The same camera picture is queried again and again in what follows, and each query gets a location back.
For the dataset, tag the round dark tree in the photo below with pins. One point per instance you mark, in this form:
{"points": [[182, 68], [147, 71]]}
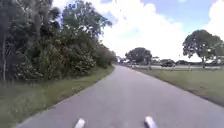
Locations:
{"points": [[139, 55]]}

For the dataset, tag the grey asphalt path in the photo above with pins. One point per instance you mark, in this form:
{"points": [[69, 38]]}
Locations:
{"points": [[123, 96]]}

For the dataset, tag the dark vehicle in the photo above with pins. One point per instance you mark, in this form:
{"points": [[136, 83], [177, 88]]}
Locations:
{"points": [[167, 63]]}

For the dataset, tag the dense wood of trees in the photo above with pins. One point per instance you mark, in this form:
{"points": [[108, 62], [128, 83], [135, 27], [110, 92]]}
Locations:
{"points": [[50, 50]]}

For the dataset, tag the robot's own part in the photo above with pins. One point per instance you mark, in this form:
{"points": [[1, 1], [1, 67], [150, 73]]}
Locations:
{"points": [[80, 123], [150, 122]]}

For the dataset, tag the grass field beside fence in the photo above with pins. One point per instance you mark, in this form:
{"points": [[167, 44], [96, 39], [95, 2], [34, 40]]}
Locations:
{"points": [[196, 81]]}

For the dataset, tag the grass verge beside wood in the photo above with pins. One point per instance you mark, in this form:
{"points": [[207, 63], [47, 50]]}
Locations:
{"points": [[30, 96]]}

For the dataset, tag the large broad tree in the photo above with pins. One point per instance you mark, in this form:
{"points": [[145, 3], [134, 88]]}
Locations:
{"points": [[201, 43]]}

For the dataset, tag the wooden rail fence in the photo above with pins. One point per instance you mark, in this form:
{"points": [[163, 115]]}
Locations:
{"points": [[173, 66]]}

